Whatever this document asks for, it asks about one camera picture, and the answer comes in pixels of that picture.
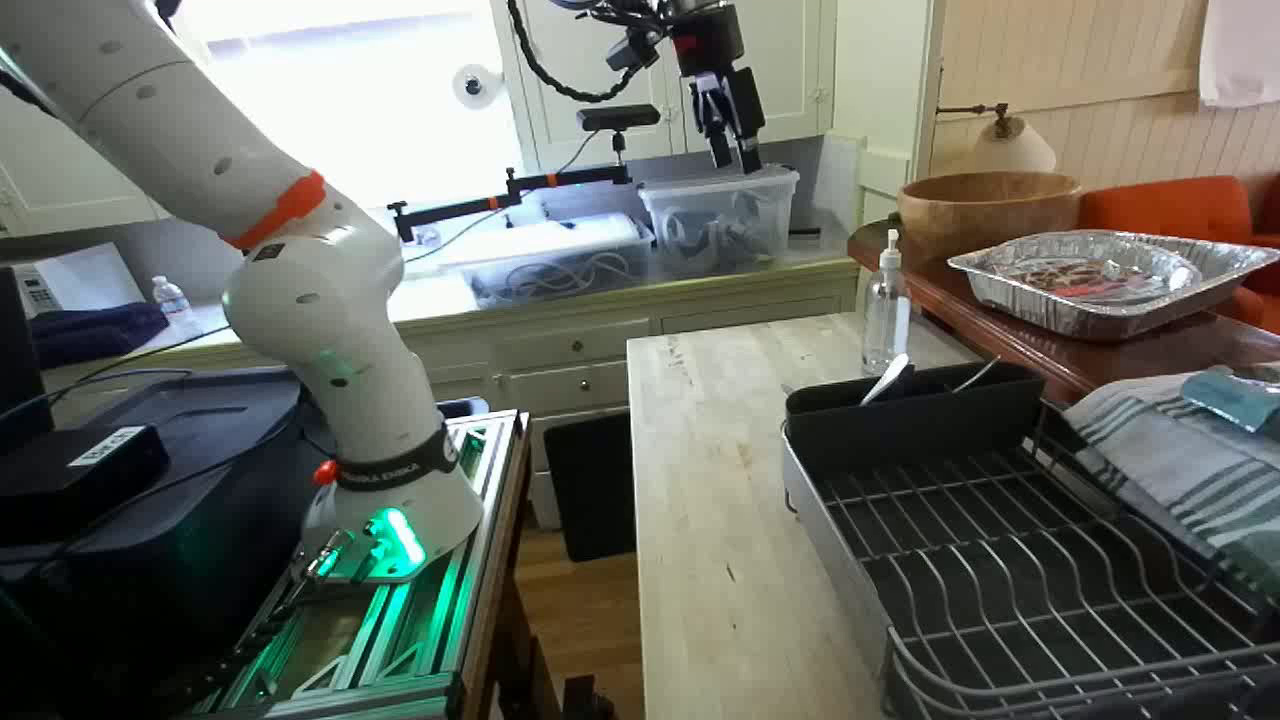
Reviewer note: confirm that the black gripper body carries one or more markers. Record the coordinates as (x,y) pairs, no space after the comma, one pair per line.
(708,52)

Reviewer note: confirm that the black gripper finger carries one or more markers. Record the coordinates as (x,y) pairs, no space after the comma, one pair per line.
(751,150)
(723,147)

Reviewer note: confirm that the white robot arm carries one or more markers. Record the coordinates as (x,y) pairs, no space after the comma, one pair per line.
(309,294)

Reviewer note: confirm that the clear plastic storage bin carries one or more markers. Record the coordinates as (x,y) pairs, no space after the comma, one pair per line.
(723,223)

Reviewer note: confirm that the wooden bowl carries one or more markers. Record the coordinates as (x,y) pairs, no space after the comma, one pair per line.
(974,209)

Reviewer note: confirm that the clear sanitizer pump bottle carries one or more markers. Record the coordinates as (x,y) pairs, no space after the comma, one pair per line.
(885,311)

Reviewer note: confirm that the utensil in cutlery holder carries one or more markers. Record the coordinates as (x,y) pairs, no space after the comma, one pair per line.
(899,367)

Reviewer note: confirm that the aluminium foil tray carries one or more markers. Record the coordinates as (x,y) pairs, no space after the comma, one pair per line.
(1104,284)

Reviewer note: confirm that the brown wooden side table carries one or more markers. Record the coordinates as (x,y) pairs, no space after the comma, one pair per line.
(1071,368)

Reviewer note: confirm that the teal sponge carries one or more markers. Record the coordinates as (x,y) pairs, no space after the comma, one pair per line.
(1247,396)

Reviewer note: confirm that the small water bottle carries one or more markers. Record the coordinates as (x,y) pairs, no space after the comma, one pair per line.
(171,299)

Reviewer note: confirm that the green striped dish towel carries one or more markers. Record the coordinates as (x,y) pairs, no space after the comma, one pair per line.
(1208,480)

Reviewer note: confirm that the black computer box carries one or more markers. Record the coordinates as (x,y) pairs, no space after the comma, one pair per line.
(142,544)

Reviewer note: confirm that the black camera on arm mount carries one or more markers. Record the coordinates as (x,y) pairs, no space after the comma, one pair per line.
(617,123)

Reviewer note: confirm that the black wire drying rack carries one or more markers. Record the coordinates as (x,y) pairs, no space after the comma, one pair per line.
(992,584)

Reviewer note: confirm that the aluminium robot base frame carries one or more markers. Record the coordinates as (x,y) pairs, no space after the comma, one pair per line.
(341,647)

